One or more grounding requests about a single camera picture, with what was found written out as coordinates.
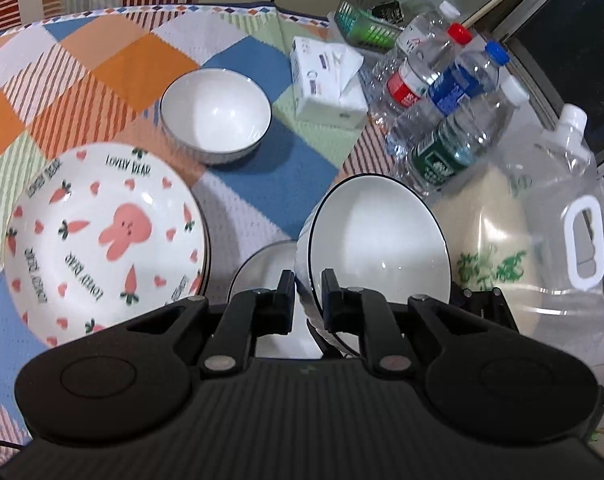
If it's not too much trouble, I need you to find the red-cap red-label water bottle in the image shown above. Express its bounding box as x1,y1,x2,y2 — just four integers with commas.
386,22,473,110

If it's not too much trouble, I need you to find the blue-cap blue-label water bottle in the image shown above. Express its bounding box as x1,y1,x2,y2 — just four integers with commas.
389,41,509,162

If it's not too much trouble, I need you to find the green-label water bottle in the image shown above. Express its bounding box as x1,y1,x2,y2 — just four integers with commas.
408,77,531,197

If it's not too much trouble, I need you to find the clear white-cap water bottle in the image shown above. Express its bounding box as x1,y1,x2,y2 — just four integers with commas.
369,1,461,112

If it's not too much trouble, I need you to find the white ribbed bowl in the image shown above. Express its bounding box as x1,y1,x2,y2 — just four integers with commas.
294,174,453,357
159,67,273,166
227,240,329,360

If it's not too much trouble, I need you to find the green plastic basket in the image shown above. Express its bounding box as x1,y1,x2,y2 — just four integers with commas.
334,0,409,52

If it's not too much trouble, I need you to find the large clear water jug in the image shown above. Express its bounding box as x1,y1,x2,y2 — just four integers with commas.
497,103,604,347

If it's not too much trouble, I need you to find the white rabbit and carrot plate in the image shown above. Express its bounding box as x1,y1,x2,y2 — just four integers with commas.
4,142,207,351

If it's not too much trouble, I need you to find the white tissue box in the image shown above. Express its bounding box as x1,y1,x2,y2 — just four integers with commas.
289,36,369,129

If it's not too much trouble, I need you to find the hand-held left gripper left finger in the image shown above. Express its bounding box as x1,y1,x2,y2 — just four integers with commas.
114,269,297,378

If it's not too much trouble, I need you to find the patchwork checked tablecloth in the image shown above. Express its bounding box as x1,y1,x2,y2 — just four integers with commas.
0,4,433,467

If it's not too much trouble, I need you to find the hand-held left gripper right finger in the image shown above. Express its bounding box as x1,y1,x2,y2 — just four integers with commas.
321,269,488,379

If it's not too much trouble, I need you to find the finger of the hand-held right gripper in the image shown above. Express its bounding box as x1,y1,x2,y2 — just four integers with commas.
461,286,522,335

